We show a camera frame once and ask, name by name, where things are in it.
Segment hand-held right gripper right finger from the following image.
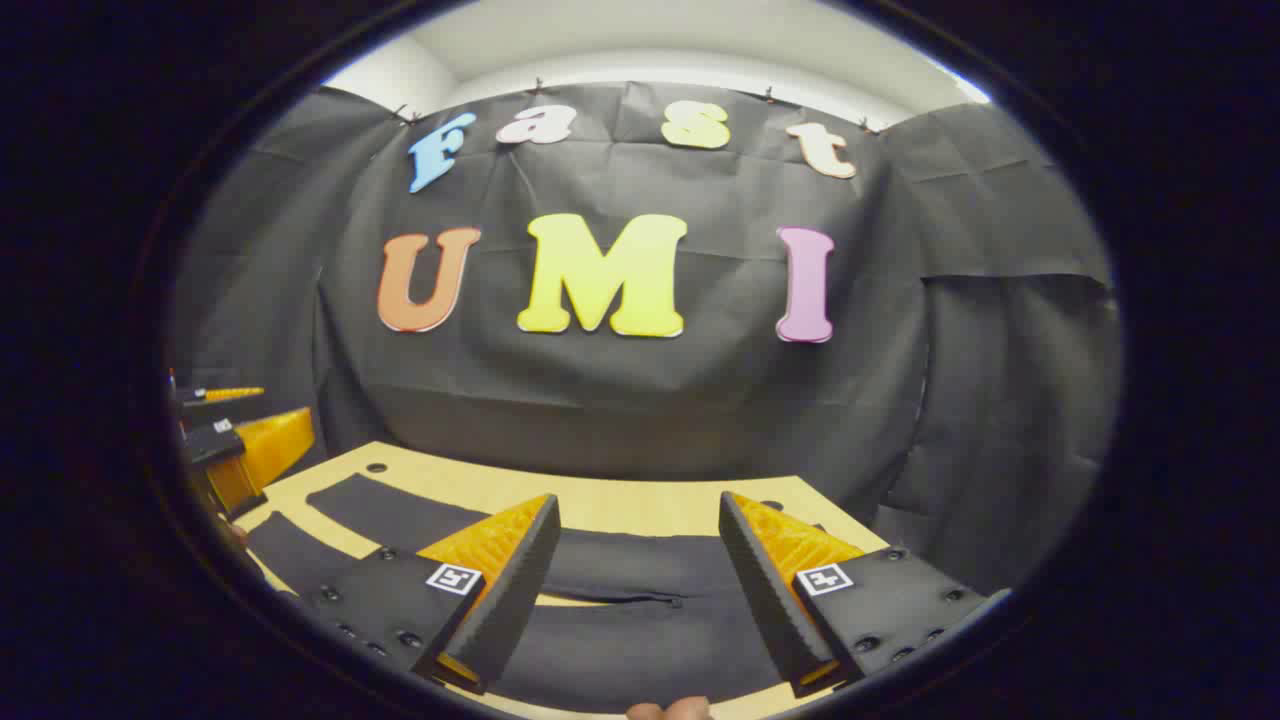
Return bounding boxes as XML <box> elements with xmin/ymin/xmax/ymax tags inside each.
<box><xmin>718</xmin><ymin>491</ymin><xmax>1003</xmax><ymax>699</ymax></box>

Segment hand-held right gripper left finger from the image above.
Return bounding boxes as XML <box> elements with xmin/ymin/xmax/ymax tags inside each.
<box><xmin>300</xmin><ymin>493</ymin><xmax>561</xmax><ymax>696</ymax></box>

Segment black jeans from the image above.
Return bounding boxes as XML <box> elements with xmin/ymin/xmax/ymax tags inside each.
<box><xmin>245</xmin><ymin>473</ymin><xmax>831</xmax><ymax>713</ymax></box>

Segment black backdrop cloth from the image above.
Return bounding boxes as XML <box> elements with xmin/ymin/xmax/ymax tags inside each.
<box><xmin>170</xmin><ymin>80</ymin><xmax>1121</xmax><ymax>601</ymax></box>

